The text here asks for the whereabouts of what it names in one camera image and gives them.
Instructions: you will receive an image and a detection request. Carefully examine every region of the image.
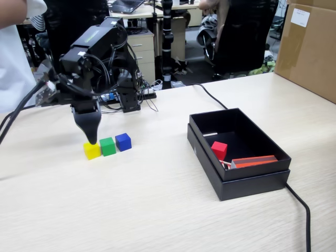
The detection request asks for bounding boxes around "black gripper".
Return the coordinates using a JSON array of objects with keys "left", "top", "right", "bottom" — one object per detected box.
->
[{"left": 69, "top": 89, "right": 102, "bottom": 145}]

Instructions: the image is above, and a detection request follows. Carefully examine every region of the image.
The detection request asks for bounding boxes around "yellow wooden cube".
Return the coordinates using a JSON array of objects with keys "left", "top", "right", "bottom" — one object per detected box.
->
[{"left": 83, "top": 141, "right": 102, "bottom": 160}]

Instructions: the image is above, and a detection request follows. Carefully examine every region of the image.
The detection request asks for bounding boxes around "green wooden cube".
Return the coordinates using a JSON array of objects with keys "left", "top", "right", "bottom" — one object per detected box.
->
[{"left": 99, "top": 137, "right": 117, "bottom": 157}]

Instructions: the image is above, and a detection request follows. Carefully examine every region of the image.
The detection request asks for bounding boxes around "blue wooden cube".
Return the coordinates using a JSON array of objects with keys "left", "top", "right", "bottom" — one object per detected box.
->
[{"left": 114, "top": 132, "right": 132, "bottom": 152}]

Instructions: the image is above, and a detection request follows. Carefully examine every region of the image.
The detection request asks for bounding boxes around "bare human forearm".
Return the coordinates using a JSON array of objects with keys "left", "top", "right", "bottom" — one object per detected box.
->
[
  {"left": 0, "top": 0, "right": 29, "bottom": 29},
  {"left": 198, "top": 0, "right": 229, "bottom": 40}
]

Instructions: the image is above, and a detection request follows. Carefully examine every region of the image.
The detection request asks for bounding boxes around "black open box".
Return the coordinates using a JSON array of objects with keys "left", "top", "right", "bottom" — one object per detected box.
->
[{"left": 187, "top": 123, "right": 291, "bottom": 202}]

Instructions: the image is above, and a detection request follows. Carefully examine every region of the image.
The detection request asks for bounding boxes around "black cardboard box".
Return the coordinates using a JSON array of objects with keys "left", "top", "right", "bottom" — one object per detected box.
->
[{"left": 188, "top": 107, "right": 292, "bottom": 182}]

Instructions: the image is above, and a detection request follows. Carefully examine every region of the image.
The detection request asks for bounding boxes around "large brown cardboard box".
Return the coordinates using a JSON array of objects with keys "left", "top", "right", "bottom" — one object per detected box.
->
[{"left": 274, "top": 0, "right": 336, "bottom": 104}]

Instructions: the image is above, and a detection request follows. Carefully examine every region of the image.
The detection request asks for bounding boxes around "motor controller circuit board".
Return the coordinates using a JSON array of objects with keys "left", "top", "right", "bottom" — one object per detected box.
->
[{"left": 99, "top": 91, "right": 118, "bottom": 103}]

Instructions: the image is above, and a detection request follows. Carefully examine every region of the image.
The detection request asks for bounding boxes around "black power strip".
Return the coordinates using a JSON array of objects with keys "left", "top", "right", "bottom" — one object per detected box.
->
[{"left": 136, "top": 88, "right": 158, "bottom": 101}]

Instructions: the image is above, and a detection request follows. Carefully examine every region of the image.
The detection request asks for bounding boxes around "small open carton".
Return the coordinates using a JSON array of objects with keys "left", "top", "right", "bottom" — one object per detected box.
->
[{"left": 30, "top": 60, "right": 53, "bottom": 79}]

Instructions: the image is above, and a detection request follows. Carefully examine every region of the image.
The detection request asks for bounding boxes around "beige drawer cabinet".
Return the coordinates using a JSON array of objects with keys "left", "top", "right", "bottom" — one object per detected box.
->
[{"left": 125, "top": 27, "right": 156, "bottom": 85}]

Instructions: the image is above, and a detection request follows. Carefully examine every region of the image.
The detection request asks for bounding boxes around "person in white shirt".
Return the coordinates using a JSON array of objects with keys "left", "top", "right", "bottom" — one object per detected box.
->
[{"left": 0, "top": 0, "right": 48, "bottom": 114}]

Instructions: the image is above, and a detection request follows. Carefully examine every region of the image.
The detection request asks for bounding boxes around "black office chair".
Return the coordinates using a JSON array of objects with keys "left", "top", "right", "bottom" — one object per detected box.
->
[
  {"left": 43, "top": 0, "right": 111, "bottom": 79},
  {"left": 203, "top": 0, "right": 279, "bottom": 81}
]

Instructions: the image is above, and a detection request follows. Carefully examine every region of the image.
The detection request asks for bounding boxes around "striped black white garment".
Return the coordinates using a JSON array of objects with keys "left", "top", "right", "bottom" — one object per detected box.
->
[{"left": 28, "top": 14, "right": 47, "bottom": 32}]

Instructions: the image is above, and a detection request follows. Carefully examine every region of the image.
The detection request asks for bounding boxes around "black vertical pole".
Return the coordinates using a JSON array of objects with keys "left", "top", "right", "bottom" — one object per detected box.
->
[{"left": 160, "top": 0, "right": 175, "bottom": 90}]

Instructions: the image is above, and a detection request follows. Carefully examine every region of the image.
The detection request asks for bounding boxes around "dark laptop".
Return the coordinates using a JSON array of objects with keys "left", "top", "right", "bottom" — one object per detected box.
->
[{"left": 109, "top": 0, "right": 145, "bottom": 14}]

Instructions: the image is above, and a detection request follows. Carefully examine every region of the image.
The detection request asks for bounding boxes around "red wooden cube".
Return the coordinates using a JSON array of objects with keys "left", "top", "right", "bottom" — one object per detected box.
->
[{"left": 211, "top": 141, "right": 228, "bottom": 160}]

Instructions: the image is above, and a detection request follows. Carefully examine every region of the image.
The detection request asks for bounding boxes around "wooden office desk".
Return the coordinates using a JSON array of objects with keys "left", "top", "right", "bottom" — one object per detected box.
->
[{"left": 110, "top": 4, "right": 204, "bottom": 57}]

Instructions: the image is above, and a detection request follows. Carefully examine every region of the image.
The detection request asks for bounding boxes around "grey jacket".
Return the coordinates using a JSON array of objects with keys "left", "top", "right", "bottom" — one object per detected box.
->
[{"left": 196, "top": 14, "right": 218, "bottom": 44}]

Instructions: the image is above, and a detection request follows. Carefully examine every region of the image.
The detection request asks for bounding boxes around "green yellow fabric bundle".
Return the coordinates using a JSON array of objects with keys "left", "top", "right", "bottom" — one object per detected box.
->
[{"left": 248, "top": 59, "right": 276, "bottom": 77}]

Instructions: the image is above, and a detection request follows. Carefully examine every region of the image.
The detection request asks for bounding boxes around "white shipping label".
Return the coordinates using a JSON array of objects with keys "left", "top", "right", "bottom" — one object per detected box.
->
[{"left": 292, "top": 8, "right": 311, "bottom": 27}]

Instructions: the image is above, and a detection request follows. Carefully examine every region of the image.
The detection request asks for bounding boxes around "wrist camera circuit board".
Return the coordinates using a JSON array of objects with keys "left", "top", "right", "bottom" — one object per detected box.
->
[{"left": 35, "top": 78, "right": 58, "bottom": 106}]

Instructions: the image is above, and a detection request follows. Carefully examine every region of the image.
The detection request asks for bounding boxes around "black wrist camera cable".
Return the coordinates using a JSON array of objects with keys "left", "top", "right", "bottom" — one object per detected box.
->
[{"left": 0, "top": 75, "right": 66, "bottom": 145}]

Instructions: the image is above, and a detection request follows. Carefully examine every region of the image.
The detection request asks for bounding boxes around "thick black table cable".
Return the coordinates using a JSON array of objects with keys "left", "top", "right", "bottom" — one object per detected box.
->
[{"left": 187, "top": 83, "right": 312, "bottom": 252}]

